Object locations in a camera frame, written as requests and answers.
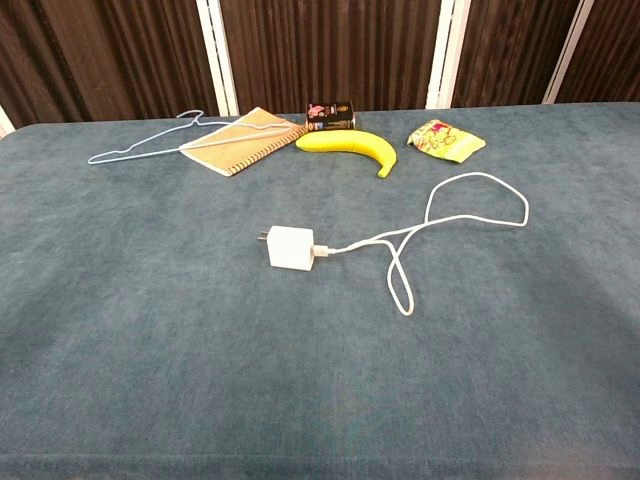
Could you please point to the white charger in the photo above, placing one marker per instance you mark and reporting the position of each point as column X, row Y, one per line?
column 290, row 247

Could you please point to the white partition post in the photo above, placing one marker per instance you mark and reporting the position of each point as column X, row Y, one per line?
column 4, row 125
column 216, row 50
column 567, row 50
column 447, row 50

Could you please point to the blue table cloth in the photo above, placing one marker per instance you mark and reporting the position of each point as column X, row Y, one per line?
column 150, row 325

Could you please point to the black printed box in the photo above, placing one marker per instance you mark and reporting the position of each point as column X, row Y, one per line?
column 330, row 117

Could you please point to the brown spiral notebook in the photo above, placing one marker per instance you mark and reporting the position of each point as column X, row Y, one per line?
column 235, row 150

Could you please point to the dark brown slatted panel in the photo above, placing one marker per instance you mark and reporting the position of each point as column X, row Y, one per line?
column 510, row 50
column 610, row 50
column 330, row 50
column 100, row 55

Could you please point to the yellow banana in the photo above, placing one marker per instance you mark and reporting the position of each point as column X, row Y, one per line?
column 350, row 142

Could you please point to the yellow snack packet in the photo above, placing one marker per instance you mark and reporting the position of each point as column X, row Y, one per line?
column 445, row 140

